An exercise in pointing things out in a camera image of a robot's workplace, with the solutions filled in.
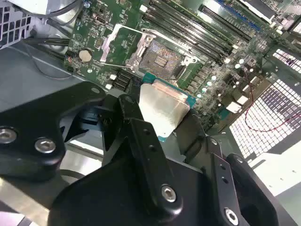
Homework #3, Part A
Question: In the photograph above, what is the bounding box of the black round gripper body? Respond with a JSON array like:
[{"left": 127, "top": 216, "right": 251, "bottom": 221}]
[{"left": 48, "top": 149, "right": 222, "bottom": 226}]

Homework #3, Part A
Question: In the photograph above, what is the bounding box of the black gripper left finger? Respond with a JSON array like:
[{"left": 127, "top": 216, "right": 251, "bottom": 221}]
[{"left": 0, "top": 81, "right": 184, "bottom": 223}]

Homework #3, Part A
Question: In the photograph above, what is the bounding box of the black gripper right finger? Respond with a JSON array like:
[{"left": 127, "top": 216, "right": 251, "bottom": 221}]
[{"left": 175, "top": 109, "right": 294, "bottom": 226}]

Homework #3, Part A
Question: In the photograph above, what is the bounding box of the silver-topped CPU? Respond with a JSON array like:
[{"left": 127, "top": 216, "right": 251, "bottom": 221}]
[{"left": 138, "top": 72, "right": 197, "bottom": 143}]

